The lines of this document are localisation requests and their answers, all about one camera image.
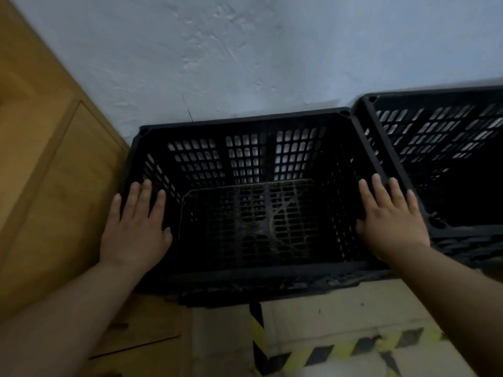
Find person's left hand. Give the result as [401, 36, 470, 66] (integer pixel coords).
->
[98, 179, 173, 273]

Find person's right hand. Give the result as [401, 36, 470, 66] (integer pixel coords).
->
[355, 173, 432, 263]

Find person's left forearm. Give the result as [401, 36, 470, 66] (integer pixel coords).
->
[0, 262, 156, 377]

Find person's right forearm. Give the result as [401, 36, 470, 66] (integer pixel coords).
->
[381, 243, 503, 377]

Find light wooden cabinet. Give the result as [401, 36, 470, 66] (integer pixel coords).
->
[0, 0, 193, 377]

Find yellow black hazard tape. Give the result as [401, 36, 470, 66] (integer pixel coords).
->
[248, 302, 447, 377]

